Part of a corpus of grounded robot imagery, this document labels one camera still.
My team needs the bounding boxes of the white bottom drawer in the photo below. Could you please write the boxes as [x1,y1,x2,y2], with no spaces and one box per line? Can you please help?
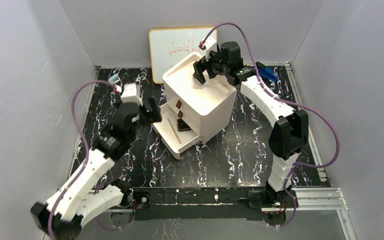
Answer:
[152,103,200,160]

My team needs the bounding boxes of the white drawer organizer box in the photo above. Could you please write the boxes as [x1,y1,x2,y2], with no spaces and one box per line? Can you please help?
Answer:
[162,52,237,143]

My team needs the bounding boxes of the black compact powder case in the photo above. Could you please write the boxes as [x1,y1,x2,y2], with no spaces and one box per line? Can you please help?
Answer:
[176,118,192,132]

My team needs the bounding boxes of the blue black stapler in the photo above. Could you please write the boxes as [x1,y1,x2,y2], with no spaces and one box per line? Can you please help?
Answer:
[256,61,278,83]

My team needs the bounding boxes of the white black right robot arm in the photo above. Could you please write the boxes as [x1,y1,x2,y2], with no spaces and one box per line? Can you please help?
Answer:
[193,37,309,198]

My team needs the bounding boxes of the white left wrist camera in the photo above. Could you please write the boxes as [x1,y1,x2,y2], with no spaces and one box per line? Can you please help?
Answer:
[115,83,143,106]

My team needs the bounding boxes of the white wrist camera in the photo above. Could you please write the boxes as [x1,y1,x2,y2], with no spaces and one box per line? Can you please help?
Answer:
[115,83,143,106]
[198,36,218,61]

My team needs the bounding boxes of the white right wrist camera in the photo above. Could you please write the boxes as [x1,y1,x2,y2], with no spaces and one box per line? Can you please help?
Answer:
[198,36,218,61]

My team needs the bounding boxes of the thin wooden makeup pencil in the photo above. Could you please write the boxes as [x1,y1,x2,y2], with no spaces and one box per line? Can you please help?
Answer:
[167,118,182,144]

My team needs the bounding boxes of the light blue small stapler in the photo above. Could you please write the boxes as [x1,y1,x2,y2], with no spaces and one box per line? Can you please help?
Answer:
[108,74,119,85]

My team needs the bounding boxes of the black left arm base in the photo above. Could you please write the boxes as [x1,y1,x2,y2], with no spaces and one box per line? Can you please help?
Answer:
[109,188,151,210]

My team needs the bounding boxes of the yellow framed whiteboard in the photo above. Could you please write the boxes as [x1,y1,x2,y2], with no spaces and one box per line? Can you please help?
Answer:
[148,26,213,84]

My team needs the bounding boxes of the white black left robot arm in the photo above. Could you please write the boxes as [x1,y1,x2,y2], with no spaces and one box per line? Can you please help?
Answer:
[30,97,162,240]

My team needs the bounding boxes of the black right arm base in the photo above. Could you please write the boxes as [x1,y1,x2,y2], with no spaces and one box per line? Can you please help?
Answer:
[236,186,299,212]

